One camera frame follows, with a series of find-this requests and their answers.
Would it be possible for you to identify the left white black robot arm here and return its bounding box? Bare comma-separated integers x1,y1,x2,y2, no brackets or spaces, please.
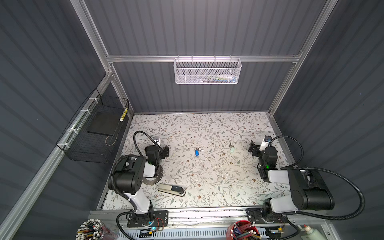
108,145,169,222

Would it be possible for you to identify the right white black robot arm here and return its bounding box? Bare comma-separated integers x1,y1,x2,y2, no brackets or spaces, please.
248,136,335,223

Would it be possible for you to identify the grey black stapler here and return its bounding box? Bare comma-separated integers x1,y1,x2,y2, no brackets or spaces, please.
158,184,186,197

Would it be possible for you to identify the yellow marker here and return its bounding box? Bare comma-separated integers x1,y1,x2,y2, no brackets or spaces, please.
120,108,128,122

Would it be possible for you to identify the black foam pad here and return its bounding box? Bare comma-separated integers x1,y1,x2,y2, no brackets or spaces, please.
87,112,120,137

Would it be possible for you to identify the red pencil cup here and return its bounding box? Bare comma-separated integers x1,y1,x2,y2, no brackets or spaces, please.
226,220,262,240

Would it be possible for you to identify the white glue bottle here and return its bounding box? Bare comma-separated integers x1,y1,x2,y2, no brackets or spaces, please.
298,225,327,240

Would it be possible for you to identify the clear pencil jar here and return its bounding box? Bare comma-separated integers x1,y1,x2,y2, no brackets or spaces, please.
75,219,118,240

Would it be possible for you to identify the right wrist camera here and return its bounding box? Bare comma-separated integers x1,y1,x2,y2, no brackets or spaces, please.
259,136,272,151

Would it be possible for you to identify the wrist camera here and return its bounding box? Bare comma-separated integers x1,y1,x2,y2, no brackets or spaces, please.
153,137,161,146
259,136,272,151

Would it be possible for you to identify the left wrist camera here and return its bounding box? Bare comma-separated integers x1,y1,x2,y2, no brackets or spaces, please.
153,137,161,146

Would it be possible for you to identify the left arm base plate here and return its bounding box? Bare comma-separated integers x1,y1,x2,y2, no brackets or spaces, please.
127,211,169,228

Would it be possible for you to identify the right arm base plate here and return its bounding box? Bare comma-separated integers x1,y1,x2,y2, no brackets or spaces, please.
246,207,287,224

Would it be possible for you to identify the black wire basket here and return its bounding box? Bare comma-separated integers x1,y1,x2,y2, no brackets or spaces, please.
57,90,130,164

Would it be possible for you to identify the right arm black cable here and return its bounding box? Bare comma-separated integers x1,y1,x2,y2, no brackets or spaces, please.
269,135,366,221

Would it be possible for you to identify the white wire mesh basket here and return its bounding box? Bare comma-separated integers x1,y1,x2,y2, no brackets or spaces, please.
173,57,242,85

